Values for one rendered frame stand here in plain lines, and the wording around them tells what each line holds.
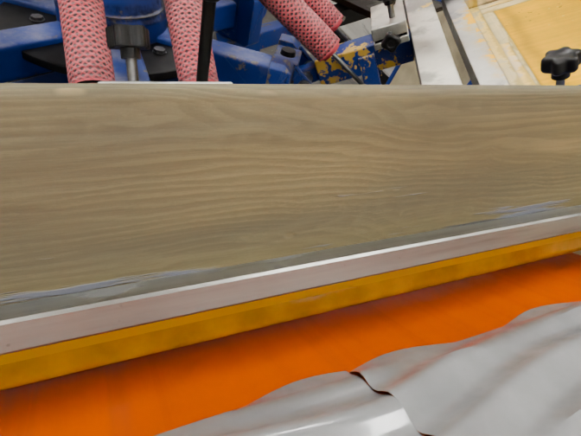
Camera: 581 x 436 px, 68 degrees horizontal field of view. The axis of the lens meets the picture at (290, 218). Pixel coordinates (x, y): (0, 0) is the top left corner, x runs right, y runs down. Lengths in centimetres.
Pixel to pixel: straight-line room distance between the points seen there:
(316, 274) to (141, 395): 8
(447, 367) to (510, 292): 10
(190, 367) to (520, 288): 18
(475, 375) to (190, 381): 10
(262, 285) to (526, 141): 15
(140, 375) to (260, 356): 5
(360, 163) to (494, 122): 8
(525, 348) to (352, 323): 7
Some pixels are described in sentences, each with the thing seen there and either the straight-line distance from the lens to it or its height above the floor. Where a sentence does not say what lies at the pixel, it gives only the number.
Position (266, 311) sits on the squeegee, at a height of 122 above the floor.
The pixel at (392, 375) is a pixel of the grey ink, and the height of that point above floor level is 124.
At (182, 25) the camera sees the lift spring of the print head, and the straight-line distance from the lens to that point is 60.
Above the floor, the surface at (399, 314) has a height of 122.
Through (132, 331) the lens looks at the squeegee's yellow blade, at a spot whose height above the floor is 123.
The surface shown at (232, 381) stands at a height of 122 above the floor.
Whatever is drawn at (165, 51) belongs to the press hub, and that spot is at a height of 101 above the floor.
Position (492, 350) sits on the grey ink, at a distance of 19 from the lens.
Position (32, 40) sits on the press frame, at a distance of 86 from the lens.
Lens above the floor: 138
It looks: 43 degrees down
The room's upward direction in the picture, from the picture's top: 17 degrees clockwise
